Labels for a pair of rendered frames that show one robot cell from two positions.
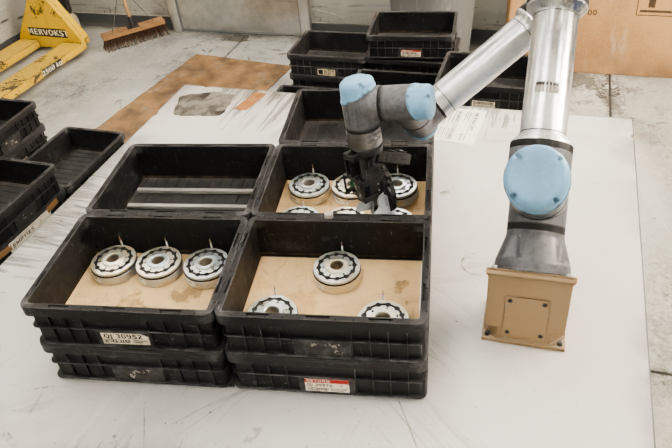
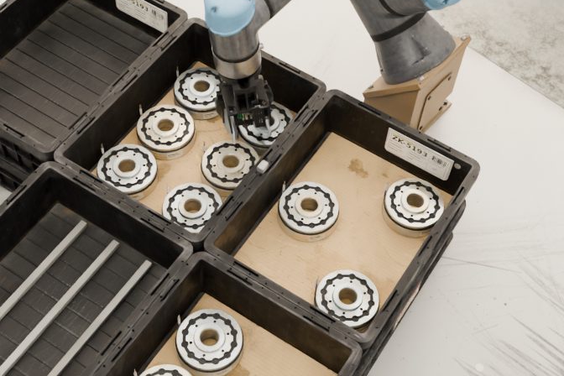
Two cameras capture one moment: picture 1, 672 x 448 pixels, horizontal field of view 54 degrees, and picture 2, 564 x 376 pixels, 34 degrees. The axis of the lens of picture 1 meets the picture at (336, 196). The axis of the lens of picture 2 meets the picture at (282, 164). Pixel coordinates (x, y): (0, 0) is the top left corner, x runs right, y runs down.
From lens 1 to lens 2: 125 cm
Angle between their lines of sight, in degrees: 52
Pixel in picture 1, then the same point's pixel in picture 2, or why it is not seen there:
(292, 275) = (275, 258)
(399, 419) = (462, 266)
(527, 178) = not seen: outside the picture
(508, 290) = (428, 90)
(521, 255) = (430, 50)
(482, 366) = not seen: hidden behind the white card
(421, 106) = not seen: outside the picture
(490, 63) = not seen: outside the picture
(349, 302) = (354, 222)
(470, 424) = (493, 215)
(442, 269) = not seen: hidden behind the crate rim
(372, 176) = (261, 91)
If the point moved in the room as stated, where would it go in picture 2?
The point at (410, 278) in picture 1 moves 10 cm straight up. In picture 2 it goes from (351, 154) to (357, 120)
